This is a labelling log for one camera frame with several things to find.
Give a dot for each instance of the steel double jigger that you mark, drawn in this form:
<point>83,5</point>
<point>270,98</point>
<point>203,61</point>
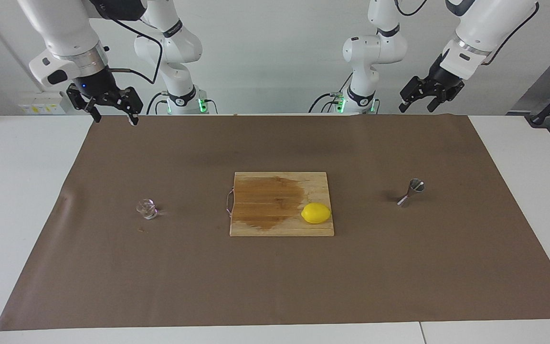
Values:
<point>411,193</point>

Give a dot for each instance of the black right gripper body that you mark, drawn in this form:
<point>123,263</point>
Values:
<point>94,85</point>

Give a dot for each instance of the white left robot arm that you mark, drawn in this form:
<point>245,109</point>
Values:
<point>490,24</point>

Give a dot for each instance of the small clear glass cup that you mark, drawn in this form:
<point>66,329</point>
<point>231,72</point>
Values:
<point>147,210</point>

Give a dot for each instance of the wooden cutting board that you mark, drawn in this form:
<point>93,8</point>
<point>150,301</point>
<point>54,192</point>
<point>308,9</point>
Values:
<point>256,224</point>

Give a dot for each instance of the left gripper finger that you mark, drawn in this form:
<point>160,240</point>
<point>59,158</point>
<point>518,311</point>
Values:
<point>411,93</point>
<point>439,98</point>

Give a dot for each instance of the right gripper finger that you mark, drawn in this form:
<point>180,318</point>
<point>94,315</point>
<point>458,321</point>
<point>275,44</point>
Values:
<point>129,102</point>
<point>84,101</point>

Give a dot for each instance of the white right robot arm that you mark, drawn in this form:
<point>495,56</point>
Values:
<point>65,28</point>

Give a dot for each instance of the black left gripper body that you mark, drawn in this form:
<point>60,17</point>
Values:
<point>444,76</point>

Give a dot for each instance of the white wall socket box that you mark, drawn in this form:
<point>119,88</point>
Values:
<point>41,102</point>

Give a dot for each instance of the brown paper table mat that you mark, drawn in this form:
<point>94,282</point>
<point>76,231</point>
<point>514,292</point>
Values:
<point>275,277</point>

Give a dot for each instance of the yellow lemon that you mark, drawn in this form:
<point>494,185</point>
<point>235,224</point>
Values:
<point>316,213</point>

